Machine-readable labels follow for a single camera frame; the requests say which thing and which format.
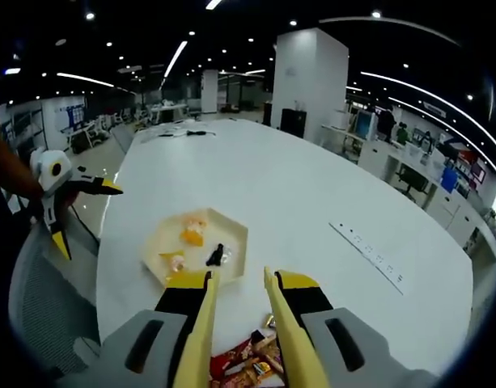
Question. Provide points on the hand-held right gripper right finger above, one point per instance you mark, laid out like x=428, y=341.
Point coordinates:
x=377, y=363

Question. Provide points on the white-framed display panel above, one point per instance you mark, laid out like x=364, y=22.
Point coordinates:
x=365, y=125

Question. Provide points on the black candy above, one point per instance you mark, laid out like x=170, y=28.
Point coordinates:
x=216, y=255

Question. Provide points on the cream hexagonal container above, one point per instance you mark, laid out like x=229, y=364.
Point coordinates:
x=227, y=234

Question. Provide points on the black cabinet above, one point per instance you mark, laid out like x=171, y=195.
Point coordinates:
x=293, y=123

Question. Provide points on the long white office counter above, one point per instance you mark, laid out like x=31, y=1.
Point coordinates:
x=393, y=157

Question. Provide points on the grey mesh office chair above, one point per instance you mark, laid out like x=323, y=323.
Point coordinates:
x=49, y=303

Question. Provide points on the pile of food snacks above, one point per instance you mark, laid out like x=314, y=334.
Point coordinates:
x=239, y=363

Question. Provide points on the wide white square pillar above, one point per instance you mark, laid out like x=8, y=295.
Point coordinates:
x=304, y=72

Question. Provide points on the blue storage box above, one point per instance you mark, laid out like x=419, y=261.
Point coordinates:
x=450, y=180

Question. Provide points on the person's left hand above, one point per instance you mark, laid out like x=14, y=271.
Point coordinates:
x=69, y=202

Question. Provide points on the small gold candy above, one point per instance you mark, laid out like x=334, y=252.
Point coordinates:
x=272, y=320

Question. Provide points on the white table socket strip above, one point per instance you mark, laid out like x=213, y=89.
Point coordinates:
x=367, y=248

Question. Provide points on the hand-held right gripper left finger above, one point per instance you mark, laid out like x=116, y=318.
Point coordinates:
x=110, y=363

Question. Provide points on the cream food tongs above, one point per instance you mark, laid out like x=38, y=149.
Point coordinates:
x=199, y=347

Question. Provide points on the narrow white pillar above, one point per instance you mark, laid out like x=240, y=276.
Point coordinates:
x=209, y=93

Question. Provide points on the round ceiling downlights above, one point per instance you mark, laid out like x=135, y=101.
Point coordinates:
x=376, y=14

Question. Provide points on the orange jelly packet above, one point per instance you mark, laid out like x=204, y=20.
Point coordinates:
x=196, y=220
x=193, y=237
x=172, y=260

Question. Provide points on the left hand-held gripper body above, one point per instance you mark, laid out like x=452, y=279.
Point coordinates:
x=53, y=169

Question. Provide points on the black office chair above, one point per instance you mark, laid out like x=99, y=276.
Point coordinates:
x=411, y=182

